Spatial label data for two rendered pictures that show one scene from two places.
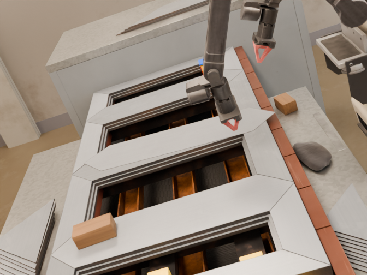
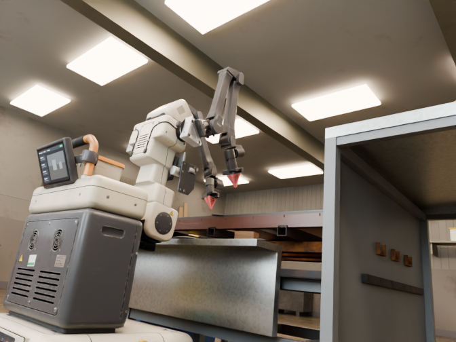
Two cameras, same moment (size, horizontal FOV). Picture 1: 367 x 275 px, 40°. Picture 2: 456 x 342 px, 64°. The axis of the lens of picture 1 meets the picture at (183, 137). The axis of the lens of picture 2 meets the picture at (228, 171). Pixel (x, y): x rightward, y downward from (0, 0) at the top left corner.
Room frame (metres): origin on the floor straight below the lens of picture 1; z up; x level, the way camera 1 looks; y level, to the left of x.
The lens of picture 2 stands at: (2.76, -1.92, 0.48)
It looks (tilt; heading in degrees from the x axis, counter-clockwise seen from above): 18 degrees up; 125
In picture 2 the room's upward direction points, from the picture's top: 6 degrees clockwise
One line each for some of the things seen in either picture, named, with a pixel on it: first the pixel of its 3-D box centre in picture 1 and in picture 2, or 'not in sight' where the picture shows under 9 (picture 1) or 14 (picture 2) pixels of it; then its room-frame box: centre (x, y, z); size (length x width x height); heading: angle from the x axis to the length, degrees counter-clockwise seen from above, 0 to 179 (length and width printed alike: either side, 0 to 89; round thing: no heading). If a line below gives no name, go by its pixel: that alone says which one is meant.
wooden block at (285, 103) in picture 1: (285, 103); (246, 237); (1.87, -0.45, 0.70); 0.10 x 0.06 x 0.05; 5
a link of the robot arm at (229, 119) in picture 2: not in sight; (231, 109); (1.71, -0.46, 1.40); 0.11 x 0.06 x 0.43; 172
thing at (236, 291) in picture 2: not in sight; (176, 281); (1.38, -0.34, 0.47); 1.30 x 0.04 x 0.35; 173
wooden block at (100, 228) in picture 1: (94, 231); not in sight; (1.23, 0.34, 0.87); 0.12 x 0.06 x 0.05; 88
